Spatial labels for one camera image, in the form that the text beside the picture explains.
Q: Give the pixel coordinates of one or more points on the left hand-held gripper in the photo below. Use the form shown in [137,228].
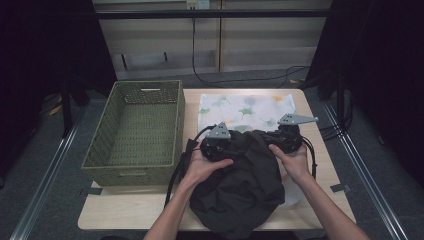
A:
[218,146]

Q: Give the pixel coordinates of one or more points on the leaf print mesh laundry bag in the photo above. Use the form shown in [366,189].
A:
[246,110]

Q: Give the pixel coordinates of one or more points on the white wall outlet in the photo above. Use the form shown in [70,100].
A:
[198,4]

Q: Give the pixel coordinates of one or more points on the dark curtain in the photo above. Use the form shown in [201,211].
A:
[383,66]
[40,66]

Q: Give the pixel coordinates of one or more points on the aluminium floor rail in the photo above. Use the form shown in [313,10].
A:
[43,186]
[376,190]

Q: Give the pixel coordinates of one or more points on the yellow floor tape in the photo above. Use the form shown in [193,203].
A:
[55,110]

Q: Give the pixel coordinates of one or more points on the person's left hand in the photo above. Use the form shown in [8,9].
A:
[203,168]

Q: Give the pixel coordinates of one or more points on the person's right hand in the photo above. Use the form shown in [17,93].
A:
[295,163]

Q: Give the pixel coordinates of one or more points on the black garment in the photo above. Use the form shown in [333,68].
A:
[243,193]

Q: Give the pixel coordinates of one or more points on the black horizontal bar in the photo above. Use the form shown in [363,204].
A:
[213,13]

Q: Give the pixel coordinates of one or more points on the green woven basket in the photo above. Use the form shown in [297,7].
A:
[140,133]

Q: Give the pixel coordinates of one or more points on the black metal stand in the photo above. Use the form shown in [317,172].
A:
[340,103]
[66,110]

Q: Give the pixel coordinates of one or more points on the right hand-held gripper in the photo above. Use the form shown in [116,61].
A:
[286,138]

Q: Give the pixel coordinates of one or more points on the grey tape piece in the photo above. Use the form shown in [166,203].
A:
[91,191]
[340,188]

